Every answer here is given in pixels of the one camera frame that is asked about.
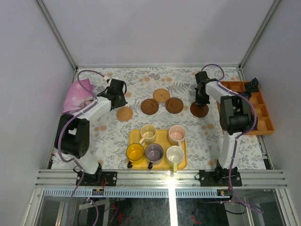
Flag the cream mug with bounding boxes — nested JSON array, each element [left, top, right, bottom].
[[139, 124, 157, 145]]

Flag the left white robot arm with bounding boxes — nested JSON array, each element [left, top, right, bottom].
[[55, 79, 127, 186]]

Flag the woven tan coaster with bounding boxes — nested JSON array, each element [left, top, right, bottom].
[[153, 89, 170, 103], [116, 106, 133, 121]]

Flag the pink star cloth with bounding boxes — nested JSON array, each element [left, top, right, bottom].
[[62, 79, 94, 114]]

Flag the white mug green handle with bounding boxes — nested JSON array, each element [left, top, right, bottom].
[[166, 145, 185, 173]]

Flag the aluminium front rail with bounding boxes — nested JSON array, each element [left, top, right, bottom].
[[35, 169, 289, 198]]

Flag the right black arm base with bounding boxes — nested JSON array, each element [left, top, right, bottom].
[[199, 167, 242, 187]]

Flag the yellow plastic tray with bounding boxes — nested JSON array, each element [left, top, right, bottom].
[[128, 129, 187, 170]]

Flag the dark brown coaster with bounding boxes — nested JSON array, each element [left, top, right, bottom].
[[190, 102, 209, 118], [165, 97, 183, 114], [141, 99, 159, 115]]

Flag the orange compartment organizer box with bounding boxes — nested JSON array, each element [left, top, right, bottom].
[[221, 81, 275, 136]]

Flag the pink mug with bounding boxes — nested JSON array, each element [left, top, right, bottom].
[[168, 125, 186, 148]]

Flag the black folded item corner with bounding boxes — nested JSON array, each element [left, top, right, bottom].
[[245, 78, 259, 92]]

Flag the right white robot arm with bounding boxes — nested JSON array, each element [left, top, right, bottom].
[[194, 71, 257, 186]]

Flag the dark brown coaster bottom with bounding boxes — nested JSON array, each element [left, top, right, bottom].
[[190, 102, 209, 118]]

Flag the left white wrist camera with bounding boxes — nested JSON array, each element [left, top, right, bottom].
[[104, 76, 119, 83]]

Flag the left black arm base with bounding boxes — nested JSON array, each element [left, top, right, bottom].
[[73, 165, 118, 187]]

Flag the purple mug black handle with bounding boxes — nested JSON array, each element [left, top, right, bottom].
[[145, 143, 164, 170]]

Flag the yellow mug black handle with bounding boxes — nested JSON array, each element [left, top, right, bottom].
[[126, 143, 145, 169]]

